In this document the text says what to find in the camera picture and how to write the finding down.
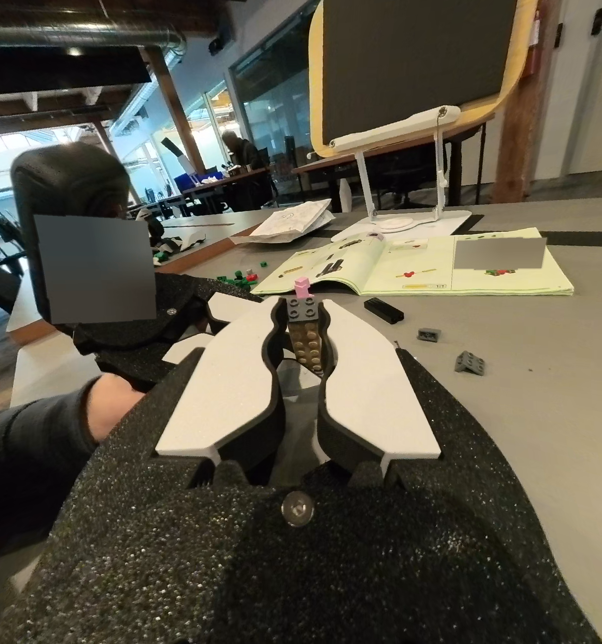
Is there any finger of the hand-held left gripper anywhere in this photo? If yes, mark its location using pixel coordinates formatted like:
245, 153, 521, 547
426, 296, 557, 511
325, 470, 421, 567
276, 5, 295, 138
205, 293, 264, 326
162, 332, 216, 364

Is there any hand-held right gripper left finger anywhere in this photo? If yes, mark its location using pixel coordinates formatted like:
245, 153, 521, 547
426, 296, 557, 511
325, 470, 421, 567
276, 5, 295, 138
154, 296, 289, 486

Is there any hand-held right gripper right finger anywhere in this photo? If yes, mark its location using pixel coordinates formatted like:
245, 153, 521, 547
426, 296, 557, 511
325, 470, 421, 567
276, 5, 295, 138
317, 298, 442, 481

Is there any dark grey plate brick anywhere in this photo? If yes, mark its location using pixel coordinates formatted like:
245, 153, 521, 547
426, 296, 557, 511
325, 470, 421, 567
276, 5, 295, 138
283, 296, 320, 324

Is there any tan brick assembly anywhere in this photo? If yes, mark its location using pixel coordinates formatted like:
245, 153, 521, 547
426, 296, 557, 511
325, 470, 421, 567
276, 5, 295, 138
287, 318, 333, 374

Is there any person's left forearm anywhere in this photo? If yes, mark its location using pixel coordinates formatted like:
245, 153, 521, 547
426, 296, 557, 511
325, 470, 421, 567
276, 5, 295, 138
0, 390, 101, 559

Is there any grey desk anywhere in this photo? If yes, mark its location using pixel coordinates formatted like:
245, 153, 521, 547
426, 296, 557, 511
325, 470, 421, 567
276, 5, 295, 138
9, 199, 602, 644

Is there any white desk lamp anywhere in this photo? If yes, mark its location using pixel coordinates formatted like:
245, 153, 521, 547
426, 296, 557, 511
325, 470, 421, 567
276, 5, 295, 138
307, 104, 474, 243

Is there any person's left hand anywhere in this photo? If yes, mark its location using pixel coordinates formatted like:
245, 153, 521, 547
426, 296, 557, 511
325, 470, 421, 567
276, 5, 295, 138
86, 374, 147, 444

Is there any pile of small green bricks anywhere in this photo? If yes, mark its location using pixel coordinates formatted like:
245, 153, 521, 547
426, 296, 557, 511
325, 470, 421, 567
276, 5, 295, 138
215, 261, 272, 288

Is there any long black brick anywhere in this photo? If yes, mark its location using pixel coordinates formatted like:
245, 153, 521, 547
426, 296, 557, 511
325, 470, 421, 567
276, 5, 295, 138
364, 297, 405, 326

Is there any white and black toy model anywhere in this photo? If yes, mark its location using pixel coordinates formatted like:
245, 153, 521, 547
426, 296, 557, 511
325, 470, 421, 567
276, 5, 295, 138
130, 206, 207, 263

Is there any white crumpled paper bag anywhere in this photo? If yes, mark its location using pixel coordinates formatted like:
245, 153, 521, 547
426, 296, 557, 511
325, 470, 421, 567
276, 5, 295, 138
234, 198, 338, 246

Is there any green instruction booklet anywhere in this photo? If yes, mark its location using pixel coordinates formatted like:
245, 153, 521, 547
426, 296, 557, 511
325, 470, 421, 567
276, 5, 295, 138
251, 226, 575, 299

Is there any person's black hood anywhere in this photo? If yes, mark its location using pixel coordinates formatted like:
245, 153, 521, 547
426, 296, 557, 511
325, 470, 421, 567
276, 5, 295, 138
10, 142, 131, 319

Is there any black office chair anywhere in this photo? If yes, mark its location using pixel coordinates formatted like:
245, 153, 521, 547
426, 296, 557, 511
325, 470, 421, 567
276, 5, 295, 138
376, 161, 435, 208

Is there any slanted wooden column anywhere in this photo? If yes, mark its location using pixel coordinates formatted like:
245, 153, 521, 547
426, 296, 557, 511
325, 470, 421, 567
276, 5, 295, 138
139, 46, 207, 175

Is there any red fire extinguisher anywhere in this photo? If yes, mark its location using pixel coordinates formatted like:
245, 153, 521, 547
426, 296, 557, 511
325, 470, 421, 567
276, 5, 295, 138
529, 10, 542, 76

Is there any wooden post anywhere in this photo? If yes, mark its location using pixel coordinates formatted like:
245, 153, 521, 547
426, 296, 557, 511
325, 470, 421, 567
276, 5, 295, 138
491, 0, 554, 203

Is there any dark panel with yellow frame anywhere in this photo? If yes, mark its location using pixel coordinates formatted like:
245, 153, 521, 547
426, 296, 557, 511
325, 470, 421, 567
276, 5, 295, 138
308, 0, 539, 159

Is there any silver ceiling duct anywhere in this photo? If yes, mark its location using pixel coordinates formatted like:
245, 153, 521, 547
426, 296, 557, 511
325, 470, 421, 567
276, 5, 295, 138
0, 21, 187, 57

